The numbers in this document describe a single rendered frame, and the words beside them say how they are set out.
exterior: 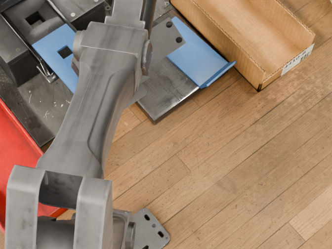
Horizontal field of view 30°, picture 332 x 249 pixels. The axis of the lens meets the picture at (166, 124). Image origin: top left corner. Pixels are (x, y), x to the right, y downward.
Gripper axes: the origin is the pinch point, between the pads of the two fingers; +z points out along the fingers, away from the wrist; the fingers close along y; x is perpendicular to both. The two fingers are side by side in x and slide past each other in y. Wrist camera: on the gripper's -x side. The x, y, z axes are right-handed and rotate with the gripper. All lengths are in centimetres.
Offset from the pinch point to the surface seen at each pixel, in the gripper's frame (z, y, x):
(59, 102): 13.6, 1.8, 4.5
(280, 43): 6.4, -11.5, -33.9
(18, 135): 12.7, 0.9, 13.6
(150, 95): 7.6, -5.9, -8.3
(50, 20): 10.0, 14.1, -1.7
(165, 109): 6.0, -9.4, -8.5
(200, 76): 6.0, -8.2, -17.2
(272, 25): 7.9, -8.1, -35.5
